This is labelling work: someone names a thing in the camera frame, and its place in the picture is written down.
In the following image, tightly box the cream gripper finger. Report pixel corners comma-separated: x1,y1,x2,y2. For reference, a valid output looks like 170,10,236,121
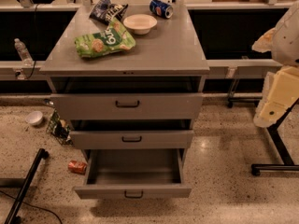
251,28,276,53
253,100,286,128

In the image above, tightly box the green rice chip bag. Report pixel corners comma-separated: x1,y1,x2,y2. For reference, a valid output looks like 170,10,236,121
75,18,135,58

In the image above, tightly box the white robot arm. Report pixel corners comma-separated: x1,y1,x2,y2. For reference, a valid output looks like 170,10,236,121
251,1,299,128

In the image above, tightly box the middle grey drawer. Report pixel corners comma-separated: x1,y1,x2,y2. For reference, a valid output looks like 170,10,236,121
70,130,193,149

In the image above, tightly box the grey drawer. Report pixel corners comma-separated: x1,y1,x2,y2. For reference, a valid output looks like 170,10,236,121
70,130,193,149
51,93,202,120
74,148,191,199

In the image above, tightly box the grey drawer cabinet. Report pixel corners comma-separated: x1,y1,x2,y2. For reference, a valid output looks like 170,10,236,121
39,4,210,166

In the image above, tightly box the dark blue chip bag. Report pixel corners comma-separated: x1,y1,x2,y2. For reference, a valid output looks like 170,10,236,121
89,0,128,24

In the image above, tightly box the bottom grey drawer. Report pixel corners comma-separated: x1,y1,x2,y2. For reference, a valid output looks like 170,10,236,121
74,148,191,199

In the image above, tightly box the top grey drawer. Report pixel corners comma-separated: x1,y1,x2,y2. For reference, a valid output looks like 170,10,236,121
51,93,202,120

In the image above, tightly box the green snack bag on floor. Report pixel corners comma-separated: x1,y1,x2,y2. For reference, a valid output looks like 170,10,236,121
46,110,72,145

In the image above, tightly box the blue soda can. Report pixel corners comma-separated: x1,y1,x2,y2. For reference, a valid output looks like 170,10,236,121
149,0,173,19

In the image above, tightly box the white bowl on cabinet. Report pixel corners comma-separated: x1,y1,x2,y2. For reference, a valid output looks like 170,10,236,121
123,14,157,35

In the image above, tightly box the orange soda can on floor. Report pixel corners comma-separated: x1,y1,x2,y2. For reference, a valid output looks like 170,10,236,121
68,161,87,175

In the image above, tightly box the black stand leg left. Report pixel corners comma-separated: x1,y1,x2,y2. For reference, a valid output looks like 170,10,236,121
0,148,49,224

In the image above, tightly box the white bowl on floor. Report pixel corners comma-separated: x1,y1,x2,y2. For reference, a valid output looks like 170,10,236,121
25,111,43,126

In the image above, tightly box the clear plastic water bottle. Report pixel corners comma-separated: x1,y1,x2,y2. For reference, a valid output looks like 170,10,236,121
14,38,34,66

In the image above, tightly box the black table frame right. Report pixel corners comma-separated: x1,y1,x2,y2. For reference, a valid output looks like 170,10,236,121
227,78,299,176

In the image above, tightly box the black floor cable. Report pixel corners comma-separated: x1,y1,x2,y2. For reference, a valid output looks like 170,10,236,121
0,189,64,224

